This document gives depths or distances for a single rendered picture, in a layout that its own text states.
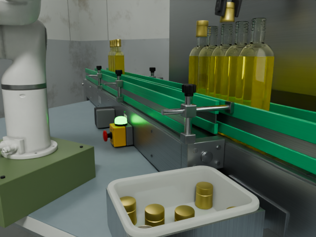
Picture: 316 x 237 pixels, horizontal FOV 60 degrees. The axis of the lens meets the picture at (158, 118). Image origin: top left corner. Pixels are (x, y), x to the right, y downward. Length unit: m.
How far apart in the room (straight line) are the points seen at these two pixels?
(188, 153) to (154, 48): 3.62
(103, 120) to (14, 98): 0.61
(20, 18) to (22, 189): 0.33
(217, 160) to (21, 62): 0.48
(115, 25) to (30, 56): 3.95
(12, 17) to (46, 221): 0.39
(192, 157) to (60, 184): 0.31
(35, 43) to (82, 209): 0.37
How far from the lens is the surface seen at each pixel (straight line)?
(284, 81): 0.74
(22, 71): 0.66
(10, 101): 0.68
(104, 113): 1.21
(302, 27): 0.72
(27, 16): 0.60
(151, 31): 4.21
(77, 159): 0.70
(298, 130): 0.51
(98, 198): 0.66
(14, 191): 0.61
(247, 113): 0.59
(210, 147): 0.62
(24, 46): 0.66
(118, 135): 0.96
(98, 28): 4.81
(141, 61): 4.28
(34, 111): 0.68
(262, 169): 0.56
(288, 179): 0.52
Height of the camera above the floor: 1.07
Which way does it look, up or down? 13 degrees down
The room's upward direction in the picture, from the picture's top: straight up
